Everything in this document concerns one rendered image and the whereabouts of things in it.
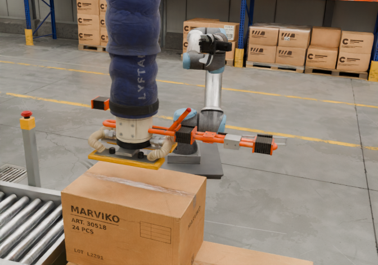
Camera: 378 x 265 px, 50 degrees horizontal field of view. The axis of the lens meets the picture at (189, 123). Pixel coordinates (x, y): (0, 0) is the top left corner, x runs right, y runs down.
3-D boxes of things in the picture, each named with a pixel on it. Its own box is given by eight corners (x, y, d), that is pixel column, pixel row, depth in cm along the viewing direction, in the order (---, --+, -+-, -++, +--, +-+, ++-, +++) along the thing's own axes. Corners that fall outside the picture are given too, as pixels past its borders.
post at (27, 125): (34, 247, 298) (19, 118, 262) (40, 242, 304) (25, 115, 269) (43, 249, 296) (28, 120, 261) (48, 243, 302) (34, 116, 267)
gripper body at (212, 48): (197, 54, 203) (203, 50, 214) (214, 56, 201) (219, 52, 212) (198, 39, 201) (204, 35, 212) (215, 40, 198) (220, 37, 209)
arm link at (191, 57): (188, 24, 280) (181, 53, 220) (206, 25, 280) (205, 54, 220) (187, 41, 286) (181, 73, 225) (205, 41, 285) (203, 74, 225)
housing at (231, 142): (223, 148, 178) (223, 138, 176) (225, 142, 184) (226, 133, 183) (238, 151, 176) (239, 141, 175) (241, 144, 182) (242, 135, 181)
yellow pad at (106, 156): (87, 158, 186) (86, 149, 184) (98, 150, 195) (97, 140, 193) (157, 170, 178) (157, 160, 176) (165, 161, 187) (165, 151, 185)
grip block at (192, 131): (173, 142, 182) (173, 130, 180) (179, 134, 191) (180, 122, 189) (191, 145, 180) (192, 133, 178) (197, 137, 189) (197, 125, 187)
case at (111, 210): (66, 261, 205) (60, 191, 191) (106, 218, 241) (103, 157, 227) (178, 292, 188) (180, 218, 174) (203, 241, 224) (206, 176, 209)
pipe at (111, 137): (89, 149, 187) (88, 138, 185) (113, 131, 209) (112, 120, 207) (159, 161, 178) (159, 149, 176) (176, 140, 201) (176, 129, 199)
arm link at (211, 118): (198, 137, 274) (204, 31, 286) (224, 139, 273) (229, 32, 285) (198, 134, 259) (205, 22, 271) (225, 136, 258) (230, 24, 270)
